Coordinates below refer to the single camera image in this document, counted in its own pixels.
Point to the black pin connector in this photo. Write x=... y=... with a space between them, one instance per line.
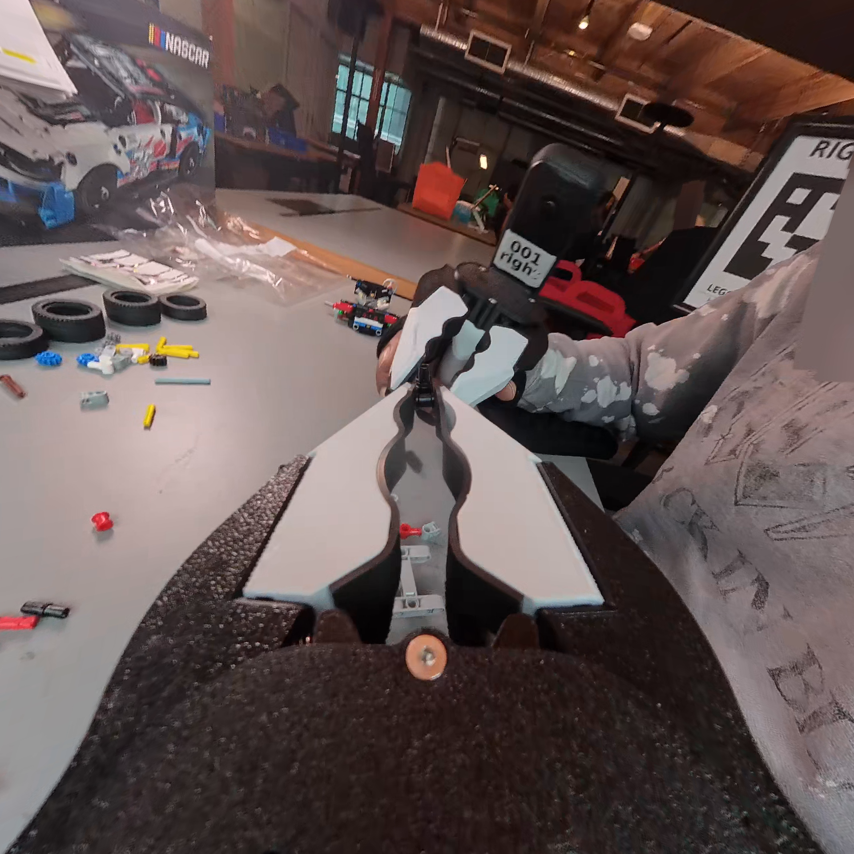
x=425 y=393

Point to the blue gear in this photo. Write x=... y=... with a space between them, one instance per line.
x=48 y=359

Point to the red pin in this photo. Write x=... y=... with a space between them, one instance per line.
x=17 y=622

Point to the clear plastic bag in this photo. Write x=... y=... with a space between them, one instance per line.
x=267 y=277

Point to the black flat mat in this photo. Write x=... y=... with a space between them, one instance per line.
x=313 y=207

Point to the red axle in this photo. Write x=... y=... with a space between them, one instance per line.
x=408 y=531

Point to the orange bin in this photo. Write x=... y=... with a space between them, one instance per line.
x=437 y=190

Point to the red plastic container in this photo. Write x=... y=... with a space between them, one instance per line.
x=587 y=300

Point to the window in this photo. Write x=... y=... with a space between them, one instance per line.
x=370 y=100

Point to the long grey axle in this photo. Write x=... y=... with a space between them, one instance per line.
x=183 y=381

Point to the grey beam frame assembly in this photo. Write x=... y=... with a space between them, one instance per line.
x=407 y=574

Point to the brown pin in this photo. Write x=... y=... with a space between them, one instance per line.
x=12 y=386

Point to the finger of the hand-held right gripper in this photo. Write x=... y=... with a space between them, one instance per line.
x=504 y=360
x=420 y=333

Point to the person's right hand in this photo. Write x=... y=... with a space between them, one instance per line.
x=385 y=370

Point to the black and white marker sign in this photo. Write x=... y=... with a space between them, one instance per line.
x=754 y=227

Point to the white instruction booklet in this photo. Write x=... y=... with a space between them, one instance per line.
x=26 y=47

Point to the person's right forearm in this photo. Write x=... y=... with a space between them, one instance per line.
x=667 y=373

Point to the small brick car assembly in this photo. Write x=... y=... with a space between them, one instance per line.
x=367 y=310

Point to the red bush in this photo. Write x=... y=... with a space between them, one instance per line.
x=101 y=522

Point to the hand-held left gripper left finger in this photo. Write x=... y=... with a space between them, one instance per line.
x=320 y=527

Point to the person's grey printed sweatshirt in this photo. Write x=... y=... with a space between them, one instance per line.
x=734 y=567

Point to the black pin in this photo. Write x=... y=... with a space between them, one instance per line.
x=43 y=608

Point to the grey connector piece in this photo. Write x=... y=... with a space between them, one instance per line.
x=122 y=360

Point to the sticker sheets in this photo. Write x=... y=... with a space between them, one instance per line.
x=127 y=267

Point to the grey gear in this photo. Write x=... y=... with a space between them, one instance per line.
x=110 y=340

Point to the small grey connector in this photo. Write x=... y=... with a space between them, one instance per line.
x=431 y=530
x=95 y=399

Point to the black tape strip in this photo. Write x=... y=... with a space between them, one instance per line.
x=40 y=290

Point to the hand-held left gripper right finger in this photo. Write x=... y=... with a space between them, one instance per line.
x=527 y=527

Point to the toy car set box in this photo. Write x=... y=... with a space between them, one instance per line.
x=133 y=133

